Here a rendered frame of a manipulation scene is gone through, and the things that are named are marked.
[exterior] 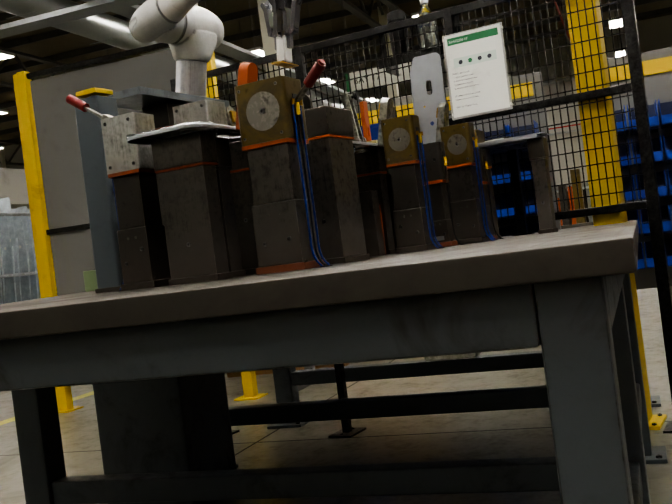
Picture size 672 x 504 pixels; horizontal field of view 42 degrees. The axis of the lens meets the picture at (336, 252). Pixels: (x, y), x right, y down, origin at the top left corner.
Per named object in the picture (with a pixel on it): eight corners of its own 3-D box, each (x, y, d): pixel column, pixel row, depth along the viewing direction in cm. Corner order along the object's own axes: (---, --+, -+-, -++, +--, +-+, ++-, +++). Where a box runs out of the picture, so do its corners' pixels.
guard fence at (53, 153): (268, 394, 474) (221, 30, 474) (257, 399, 461) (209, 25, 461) (64, 408, 519) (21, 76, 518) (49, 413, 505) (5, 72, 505)
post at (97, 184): (120, 290, 194) (95, 94, 194) (95, 293, 197) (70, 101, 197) (143, 287, 200) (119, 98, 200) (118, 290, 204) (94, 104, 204)
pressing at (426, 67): (452, 153, 288) (439, 51, 288) (420, 158, 293) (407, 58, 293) (452, 153, 288) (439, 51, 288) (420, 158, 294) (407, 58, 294)
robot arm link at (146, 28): (150, -16, 263) (184, -8, 274) (115, 10, 274) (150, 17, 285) (160, 25, 261) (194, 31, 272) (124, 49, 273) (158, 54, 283)
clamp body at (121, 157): (154, 289, 177) (131, 111, 177) (110, 294, 182) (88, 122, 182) (176, 285, 183) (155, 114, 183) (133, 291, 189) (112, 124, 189)
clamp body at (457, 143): (492, 241, 247) (476, 120, 247) (453, 246, 253) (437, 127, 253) (499, 240, 253) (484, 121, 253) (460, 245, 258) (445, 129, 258)
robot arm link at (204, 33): (150, 239, 289) (200, 236, 306) (183, 243, 279) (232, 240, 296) (153, 2, 281) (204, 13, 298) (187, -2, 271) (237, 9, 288)
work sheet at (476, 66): (512, 108, 306) (501, 21, 306) (452, 120, 316) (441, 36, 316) (514, 109, 308) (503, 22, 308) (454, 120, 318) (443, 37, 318)
